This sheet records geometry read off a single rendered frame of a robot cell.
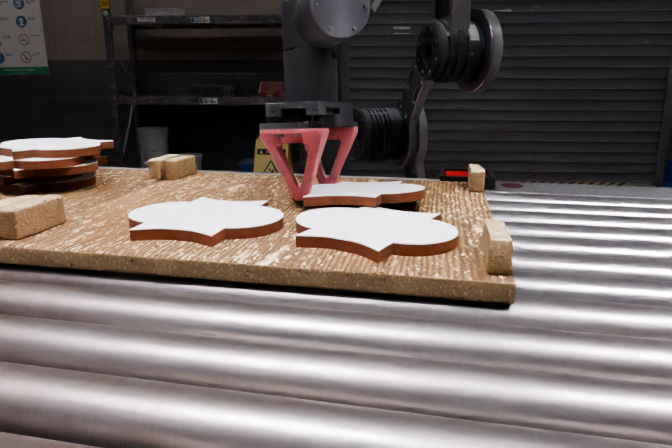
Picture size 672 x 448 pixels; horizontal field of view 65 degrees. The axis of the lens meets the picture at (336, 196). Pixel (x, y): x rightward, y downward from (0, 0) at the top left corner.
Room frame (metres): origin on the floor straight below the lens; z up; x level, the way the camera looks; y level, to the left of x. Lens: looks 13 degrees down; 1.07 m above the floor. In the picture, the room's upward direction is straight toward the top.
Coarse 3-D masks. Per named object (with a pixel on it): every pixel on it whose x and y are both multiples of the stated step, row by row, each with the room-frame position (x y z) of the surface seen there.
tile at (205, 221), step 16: (144, 208) 0.48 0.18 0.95; (160, 208) 0.48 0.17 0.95; (176, 208) 0.48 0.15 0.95; (192, 208) 0.48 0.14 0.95; (208, 208) 0.48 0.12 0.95; (224, 208) 0.48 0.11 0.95; (240, 208) 0.48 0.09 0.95; (256, 208) 0.48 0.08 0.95; (272, 208) 0.48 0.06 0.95; (144, 224) 0.43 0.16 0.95; (160, 224) 0.43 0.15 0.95; (176, 224) 0.43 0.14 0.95; (192, 224) 0.43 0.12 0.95; (208, 224) 0.43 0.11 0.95; (224, 224) 0.43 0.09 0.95; (240, 224) 0.43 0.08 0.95; (256, 224) 0.43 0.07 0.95; (272, 224) 0.43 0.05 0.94; (176, 240) 0.41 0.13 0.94; (192, 240) 0.41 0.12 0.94; (208, 240) 0.40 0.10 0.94
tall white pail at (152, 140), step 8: (144, 128) 5.13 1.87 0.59; (152, 128) 5.17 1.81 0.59; (160, 128) 5.18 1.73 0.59; (144, 136) 4.92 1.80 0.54; (152, 136) 4.92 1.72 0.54; (160, 136) 4.95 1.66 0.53; (168, 136) 5.05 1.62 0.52; (144, 144) 4.92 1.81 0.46; (152, 144) 4.92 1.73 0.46; (160, 144) 4.95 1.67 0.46; (144, 152) 4.93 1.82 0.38; (152, 152) 4.92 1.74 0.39; (160, 152) 4.95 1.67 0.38; (168, 152) 5.06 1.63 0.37; (144, 160) 4.93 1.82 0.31
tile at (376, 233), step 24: (312, 216) 0.45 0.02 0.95; (336, 216) 0.45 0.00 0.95; (360, 216) 0.45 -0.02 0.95; (384, 216) 0.45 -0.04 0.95; (408, 216) 0.45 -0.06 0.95; (432, 216) 0.45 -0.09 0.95; (312, 240) 0.40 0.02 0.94; (336, 240) 0.39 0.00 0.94; (360, 240) 0.38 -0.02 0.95; (384, 240) 0.38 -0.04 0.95; (408, 240) 0.38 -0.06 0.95; (432, 240) 0.38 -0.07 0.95; (456, 240) 0.40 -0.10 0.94
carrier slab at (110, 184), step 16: (96, 176) 0.71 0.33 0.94; (112, 176) 0.71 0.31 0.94; (128, 176) 0.71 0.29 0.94; (144, 176) 0.71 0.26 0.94; (0, 192) 0.60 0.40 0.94; (48, 192) 0.60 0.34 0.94; (64, 192) 0.60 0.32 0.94; (80, 192) 0.60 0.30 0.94; (96, 192) 0.60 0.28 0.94; (112, 192) 0.60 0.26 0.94; (128, 192) 0.61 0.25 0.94; (64, 208) 0.53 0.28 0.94; (80, 208) 0.53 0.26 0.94; (0, 240) 0.42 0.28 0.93
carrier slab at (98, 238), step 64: (192, 192) 0.60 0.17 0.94; (256, 192) 0.60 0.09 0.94; (448, 192) 0.60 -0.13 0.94; (0, 256) 0.40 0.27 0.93; (64, 256) 0.39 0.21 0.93; (128, 256) 0.38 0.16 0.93; (192, 256) 0.38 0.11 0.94; (256, 256) 0.38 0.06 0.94; (320, 256) 0.38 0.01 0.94; (448, 256) 0.38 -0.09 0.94
